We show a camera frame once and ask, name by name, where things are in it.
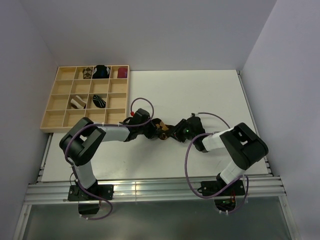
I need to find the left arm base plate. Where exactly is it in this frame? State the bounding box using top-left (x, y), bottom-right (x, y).
top-left (67, 184), bottom-right (114, 217)

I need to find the black white striped sock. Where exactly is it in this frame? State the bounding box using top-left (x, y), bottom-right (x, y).
top-left (92, 94), bottom-right (107, 109)

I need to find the rolled red sock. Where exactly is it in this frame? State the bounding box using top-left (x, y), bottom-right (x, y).
top-left (117, 67), bottom-right (128, 79)

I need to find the brown argyle sock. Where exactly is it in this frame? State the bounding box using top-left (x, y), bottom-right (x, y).
top-left (151, 118), bottom-right (175, 141)

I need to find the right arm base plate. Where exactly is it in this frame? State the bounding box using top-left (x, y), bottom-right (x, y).
top-left (199, 178), bottom-right (246, 211)

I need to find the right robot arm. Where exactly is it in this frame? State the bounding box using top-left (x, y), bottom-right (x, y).
top-left (169, 114), bottom-right (269, 195)

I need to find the wooden compartment tray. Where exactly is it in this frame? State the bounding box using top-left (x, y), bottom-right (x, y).
top-left (40, 65), bottom-right (130, 133)

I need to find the rolled argyle sock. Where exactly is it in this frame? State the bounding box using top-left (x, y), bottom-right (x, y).
top-left (82, 66), bottom-right (93, 79)

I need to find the purple cable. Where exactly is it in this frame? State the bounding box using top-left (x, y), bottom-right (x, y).
top-left (184, 111), bottom-right (250, 215)
top-left (64, 97), bottom-right (155, 221)

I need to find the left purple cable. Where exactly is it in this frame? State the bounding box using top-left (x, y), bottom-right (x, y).
top-left (64, 97), bottom-right (155, 221)

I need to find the tan brown striped sock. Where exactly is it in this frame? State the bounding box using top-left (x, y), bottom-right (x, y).
top-left (70, 95), bottom-right (87, 110)

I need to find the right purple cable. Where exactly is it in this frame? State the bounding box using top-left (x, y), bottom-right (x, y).
top-left (184, 111), bottom-right (250, 215)

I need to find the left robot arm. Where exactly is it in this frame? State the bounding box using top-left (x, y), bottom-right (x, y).
top-left (59, 108), bottom-right (162, 200)

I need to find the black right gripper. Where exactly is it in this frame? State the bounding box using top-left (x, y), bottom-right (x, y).
top-left (166, 118), bottom-right (196, 143)

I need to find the rolled black blue sock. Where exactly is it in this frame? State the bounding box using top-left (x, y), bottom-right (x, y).
top-left (92, 65), bottom-right (111, 79)

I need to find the aluminium rail frame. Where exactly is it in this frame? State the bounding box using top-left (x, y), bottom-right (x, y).
top-left (14, 69), bottom-right (301, 240)

